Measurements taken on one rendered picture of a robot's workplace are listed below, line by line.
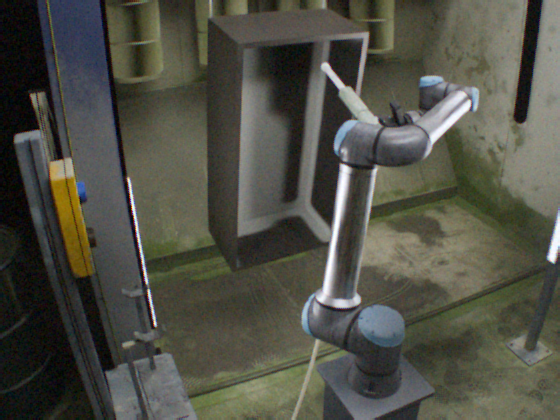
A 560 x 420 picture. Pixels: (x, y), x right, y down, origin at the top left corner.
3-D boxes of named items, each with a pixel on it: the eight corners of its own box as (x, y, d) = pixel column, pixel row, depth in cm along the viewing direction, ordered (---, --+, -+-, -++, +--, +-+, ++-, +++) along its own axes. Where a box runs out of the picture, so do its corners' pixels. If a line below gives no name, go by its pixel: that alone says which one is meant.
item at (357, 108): (377, 180, 193) (392, 132, 176) (366, 182, 191) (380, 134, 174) (322, 102, 222) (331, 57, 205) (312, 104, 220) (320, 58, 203)
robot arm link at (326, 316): (339, 358, 167) (378, 128, 143) (295, 339, 176) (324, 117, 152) (361, 340, 179) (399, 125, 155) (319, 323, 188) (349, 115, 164)
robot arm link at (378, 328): (387, 380, 160) (393, 340, 152) (341, 361, 169) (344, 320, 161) (407, 353, 171) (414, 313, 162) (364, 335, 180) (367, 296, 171)
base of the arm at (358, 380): (412, 386, 170) (416, 366, 165) (365, 406, 163) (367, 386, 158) (383, 353, 185) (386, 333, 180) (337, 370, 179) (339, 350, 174)
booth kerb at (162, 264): (125, 282, 331) (122, 265, 325) (125, 280, 332) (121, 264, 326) (456, 199, 422) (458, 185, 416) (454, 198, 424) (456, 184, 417)
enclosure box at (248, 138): (208, 230, 290) (207, 17, 214) (304, 206, 312) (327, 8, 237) (232, 272, 266) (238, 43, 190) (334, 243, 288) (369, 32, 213)
